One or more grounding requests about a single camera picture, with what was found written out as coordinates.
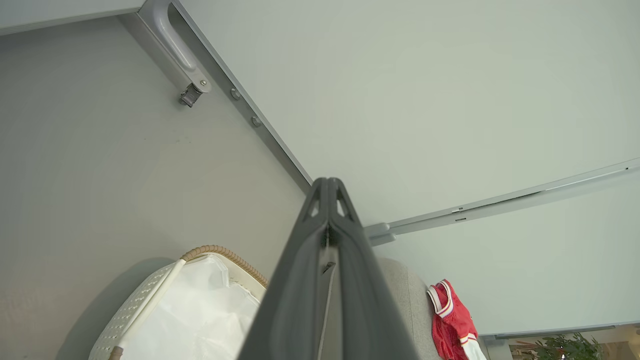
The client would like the small black caster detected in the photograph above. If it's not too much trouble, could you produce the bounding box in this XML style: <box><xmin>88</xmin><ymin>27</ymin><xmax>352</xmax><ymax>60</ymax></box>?
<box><xmin>179</xmin><ymin>82</ymin><xmax>203</xmax><ymax>108</ymax></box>

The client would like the grey partition post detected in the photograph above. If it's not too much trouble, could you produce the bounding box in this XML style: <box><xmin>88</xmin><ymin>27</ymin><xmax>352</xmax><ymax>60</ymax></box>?
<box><xmin>387</xmin><ymin>157</ymin><xmax>640</xmax><ymax>236</ymax></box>

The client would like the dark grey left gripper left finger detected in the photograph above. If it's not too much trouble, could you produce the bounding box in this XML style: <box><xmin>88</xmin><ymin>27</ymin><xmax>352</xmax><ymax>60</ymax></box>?
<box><xmin>238</xmin><ymin>177</ymin><xmax>332</xmax><ymax>360</ymax></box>

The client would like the grey partition bottom rail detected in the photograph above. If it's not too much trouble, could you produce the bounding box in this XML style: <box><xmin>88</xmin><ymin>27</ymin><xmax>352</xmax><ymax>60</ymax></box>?
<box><xmin>167</xmin><ymin>0</ymin><xmax>315</xmax><ymax>195</ymax></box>

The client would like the white laundry basket, brown rim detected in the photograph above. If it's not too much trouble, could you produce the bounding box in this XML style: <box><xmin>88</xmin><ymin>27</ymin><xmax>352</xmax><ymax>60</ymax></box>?
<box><xmin>89</xmin><ymin>244</ymin><xmax>270</xmax><ymax>360</ymax></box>

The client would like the grey fabric sofa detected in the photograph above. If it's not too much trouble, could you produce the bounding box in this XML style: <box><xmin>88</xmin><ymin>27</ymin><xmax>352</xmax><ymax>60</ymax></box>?
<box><xmin>320</xmin><ymin>257</ymin><xmax>444</xmax><ymax>360</ymax></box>

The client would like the white basket liner cloth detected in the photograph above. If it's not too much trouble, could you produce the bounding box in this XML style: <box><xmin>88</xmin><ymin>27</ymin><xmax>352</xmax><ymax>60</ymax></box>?
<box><xmin>121</xmin><ymin>255</ymin><xmax>262</xmax><ymax>360</ymax></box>

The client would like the grey partition foot bracket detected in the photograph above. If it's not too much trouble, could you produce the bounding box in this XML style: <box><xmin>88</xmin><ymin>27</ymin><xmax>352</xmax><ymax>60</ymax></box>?
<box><xmin>137</xmin><ymin>0</ymin><xmax>212</xmax><ymax>96</ymax></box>

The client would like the green potted plant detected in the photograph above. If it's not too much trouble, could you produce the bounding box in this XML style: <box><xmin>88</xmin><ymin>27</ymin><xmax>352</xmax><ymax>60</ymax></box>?
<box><xmin>515</xmin><ymin>332</ymin><xmax>607</xmax><ymax>360</ymax></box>

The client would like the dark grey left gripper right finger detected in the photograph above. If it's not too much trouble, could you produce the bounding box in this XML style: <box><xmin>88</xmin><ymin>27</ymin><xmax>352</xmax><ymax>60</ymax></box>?
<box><xmin>320</xmin><ymin>177</ymin><xmax>419</xmax><ymax>360</ymax></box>

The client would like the red garment with white stripes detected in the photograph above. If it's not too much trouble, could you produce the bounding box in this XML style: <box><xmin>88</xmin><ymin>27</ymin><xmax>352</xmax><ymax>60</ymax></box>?
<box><xmin>426</xmin><ymin>279</ymin><xmax>487</xmax><ymax>360</ymax></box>

